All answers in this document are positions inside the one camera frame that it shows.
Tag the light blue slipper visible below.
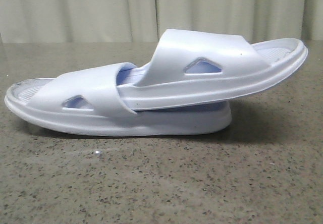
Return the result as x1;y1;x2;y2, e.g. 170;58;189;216
117;29;308;110
4;63;232;137

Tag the pale green curtain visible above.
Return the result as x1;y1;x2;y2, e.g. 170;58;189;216
1;0;322;43

